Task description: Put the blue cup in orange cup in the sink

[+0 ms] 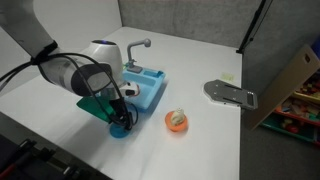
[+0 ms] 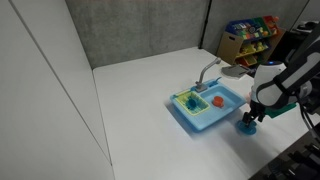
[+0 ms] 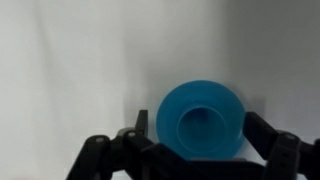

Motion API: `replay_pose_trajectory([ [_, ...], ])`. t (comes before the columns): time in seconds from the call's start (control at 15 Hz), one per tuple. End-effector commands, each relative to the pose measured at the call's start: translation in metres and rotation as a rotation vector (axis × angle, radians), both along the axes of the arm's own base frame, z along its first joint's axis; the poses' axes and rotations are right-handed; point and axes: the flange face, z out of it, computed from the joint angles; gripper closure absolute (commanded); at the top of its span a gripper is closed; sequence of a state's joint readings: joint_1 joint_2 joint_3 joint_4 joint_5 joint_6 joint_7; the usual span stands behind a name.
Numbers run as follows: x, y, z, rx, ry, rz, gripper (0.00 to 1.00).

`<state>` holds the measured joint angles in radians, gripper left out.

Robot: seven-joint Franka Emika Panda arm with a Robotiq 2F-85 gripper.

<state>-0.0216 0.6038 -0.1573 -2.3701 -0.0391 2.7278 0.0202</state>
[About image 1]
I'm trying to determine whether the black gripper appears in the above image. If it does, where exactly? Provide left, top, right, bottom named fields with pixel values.
left=105, top=95, right=135, bottom=131

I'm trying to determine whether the blue toy sink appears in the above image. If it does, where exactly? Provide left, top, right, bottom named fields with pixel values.
left=121, top=64, right=167, bottom=113

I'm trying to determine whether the blue toy saucer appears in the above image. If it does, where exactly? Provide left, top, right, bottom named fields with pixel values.
left=109, top=123, right=133, bottom=139

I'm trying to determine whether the orange toy plate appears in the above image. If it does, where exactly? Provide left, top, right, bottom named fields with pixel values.
left=164, top=110, right=189, bottom=133

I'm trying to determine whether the white toy food piece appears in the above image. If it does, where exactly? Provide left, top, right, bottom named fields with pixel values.
left=170, top=107, right=186, bottom=127

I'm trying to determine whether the grey toy faucet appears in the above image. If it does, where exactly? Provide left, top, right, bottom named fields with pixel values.
left=126, top=38, right=152, bottom=74

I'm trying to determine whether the grey metal mounting plate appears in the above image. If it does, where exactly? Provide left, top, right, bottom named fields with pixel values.
left=203, top=78, right=259, bottom=111

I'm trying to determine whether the yellow sticky note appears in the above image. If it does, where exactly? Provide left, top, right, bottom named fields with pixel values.
left=220, top=72, right=235, bottom=82

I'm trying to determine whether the dark green toy bin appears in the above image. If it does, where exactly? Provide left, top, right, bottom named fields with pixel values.
left=260, top=114, right=318, bottom=144

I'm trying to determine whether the black pole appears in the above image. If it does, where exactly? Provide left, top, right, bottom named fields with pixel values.
left=235, top=0, right=273, bottom=54

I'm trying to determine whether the wooden toy shelf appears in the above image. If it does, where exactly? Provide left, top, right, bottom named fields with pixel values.
left=244, top=35, right=320, bottom=146

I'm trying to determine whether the red toy bin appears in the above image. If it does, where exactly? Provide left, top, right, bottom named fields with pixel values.
left=273, top=99, right=320, bottom=127

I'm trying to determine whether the yellow toy bin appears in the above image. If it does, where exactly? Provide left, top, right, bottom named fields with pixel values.
left=293, top=89, right=320, bottom=104

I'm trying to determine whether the green wrist mount plate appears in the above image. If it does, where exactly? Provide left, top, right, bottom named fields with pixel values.
left=75, top=95, right=113, bottom=124

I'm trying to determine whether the black equipment frame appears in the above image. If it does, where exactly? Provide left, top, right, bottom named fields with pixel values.
left=0, top=111, right=113, bottom=180

